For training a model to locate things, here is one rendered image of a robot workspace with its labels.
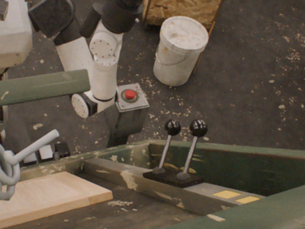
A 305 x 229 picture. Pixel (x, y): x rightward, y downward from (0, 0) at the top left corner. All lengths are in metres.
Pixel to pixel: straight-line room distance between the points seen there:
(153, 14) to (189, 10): 0.25
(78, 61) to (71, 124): 1.41
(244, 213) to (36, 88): 0.23
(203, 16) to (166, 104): 0.72
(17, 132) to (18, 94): 2.13
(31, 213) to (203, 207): 0.40
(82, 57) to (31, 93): 1.00
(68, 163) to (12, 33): 0.48
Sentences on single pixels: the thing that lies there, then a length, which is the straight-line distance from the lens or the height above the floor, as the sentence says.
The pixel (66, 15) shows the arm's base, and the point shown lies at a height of 1.34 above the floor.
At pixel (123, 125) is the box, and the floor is 0.84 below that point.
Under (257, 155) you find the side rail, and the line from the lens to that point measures 1.08.
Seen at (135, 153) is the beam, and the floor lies 0.89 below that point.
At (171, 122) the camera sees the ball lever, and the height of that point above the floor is 1.44.
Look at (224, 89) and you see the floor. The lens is 3.21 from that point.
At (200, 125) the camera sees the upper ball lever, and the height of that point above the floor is 1.53.
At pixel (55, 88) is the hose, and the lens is 0.40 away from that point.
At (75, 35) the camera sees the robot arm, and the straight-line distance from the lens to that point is 1.39.
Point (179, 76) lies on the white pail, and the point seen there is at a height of 0.10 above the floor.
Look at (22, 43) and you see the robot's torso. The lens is 1.35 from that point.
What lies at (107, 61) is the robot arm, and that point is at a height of 1.32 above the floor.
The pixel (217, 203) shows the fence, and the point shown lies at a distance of 0.78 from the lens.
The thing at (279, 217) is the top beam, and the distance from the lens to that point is 0.44.
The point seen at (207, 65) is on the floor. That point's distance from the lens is 3.32.
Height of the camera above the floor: 2.23
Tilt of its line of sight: 50 degrees down
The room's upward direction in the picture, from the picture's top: 19 degrees clockwise
